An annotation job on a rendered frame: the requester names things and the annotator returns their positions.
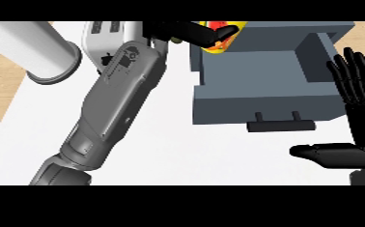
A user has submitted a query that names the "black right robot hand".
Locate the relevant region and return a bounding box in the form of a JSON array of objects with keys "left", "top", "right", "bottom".
[{"left": 288, "top": 46, "right": 365, "bottom": 186}]

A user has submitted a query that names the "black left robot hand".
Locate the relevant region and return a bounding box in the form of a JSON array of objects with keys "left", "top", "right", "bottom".
[{"left": 142, "top": 21, "right": 240, "bottom": 49}]

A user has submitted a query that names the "yellow and red cup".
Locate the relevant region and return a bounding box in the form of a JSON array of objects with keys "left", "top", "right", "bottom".
[{"left": 198, "top": 21, "right": 250, "bottom": 55}]

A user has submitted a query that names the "grey open drawer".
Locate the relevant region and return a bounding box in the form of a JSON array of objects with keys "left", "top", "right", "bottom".
[{"left": 188, "top": 21, "right": 356, "bottom": 126}]

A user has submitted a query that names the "grey drawer front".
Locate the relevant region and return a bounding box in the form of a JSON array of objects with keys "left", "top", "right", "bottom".
[{"left": 191, "top": 86, "right": 344, "bottom": 126}]

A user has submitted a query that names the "white toaster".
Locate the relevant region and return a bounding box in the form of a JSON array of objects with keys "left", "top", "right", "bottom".
[{"left": 81, "top": 21, "right": 146, "bottom": 76}]

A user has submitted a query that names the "white cylinder with grey rim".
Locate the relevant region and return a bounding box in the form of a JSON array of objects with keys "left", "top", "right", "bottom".
[{"left": 0, "top": 21, "right": 84, "bottom": 86}]

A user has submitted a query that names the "black drawer handle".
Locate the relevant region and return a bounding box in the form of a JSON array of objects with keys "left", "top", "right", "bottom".
[{"left": 245, "top": 110, "right": 318, "bottom": 133}]

